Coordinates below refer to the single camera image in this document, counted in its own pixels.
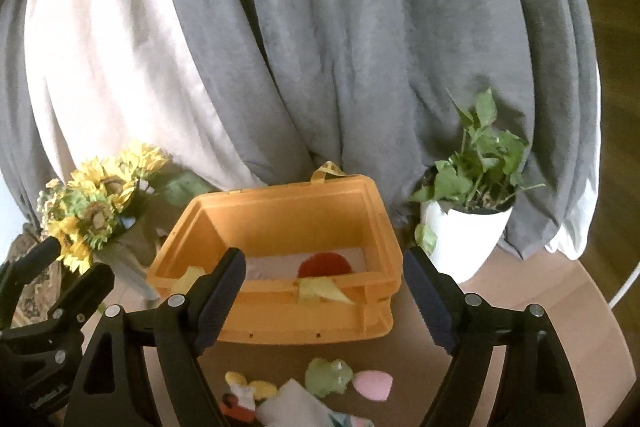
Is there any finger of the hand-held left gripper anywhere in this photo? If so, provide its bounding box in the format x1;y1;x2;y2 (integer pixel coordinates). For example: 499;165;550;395
0;236;62;333
47;263;116;338

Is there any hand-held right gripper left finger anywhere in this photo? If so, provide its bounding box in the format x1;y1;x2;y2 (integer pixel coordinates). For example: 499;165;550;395
65;247;248;427

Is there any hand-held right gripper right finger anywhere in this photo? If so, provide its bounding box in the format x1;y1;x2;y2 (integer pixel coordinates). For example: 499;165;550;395
402;247;586;427

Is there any orange plastic crate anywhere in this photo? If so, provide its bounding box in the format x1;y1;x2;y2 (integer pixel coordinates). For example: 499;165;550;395
146;174;405;344

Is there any green frog plush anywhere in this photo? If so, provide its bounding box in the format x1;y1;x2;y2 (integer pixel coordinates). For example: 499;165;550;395
305;357;355;397

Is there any white cloth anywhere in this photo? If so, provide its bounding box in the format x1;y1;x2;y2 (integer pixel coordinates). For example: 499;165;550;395
255;379;331;427

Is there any small yellow soft item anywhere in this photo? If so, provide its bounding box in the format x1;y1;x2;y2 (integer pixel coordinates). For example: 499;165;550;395
172;265;207;294

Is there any red round soft item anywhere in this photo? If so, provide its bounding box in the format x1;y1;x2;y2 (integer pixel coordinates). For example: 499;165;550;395
298;252;353;279

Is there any sunflower bouquet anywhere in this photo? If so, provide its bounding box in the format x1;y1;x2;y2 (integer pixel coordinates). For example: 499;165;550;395
37;141;216;303

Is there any yellow and white plush toy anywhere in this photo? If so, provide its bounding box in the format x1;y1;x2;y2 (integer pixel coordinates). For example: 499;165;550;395
224;371;278;408

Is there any pink heart toy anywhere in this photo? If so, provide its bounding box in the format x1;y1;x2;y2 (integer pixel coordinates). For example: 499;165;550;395
352;370;394;403

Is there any potted green plant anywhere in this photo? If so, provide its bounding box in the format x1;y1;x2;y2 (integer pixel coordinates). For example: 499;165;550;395
407;88;546;284

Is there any yellow cloth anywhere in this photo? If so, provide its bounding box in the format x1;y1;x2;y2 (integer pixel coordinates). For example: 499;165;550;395
295;277;357;306

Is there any red and black small toy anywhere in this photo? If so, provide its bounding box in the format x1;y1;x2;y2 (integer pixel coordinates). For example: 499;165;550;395
220;396;258;423

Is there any yellow ribbon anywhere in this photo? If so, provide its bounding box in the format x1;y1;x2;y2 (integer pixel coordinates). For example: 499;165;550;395
310;161;347;184

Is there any white sheer curtain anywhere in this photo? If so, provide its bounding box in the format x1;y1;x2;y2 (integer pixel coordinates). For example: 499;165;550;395
22;0;268;212

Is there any grey curtain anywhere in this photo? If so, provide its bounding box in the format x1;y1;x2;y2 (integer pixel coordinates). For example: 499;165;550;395
0;0;603;258

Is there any white cable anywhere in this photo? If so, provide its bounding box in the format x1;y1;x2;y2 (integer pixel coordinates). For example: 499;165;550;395
607;252;640;308

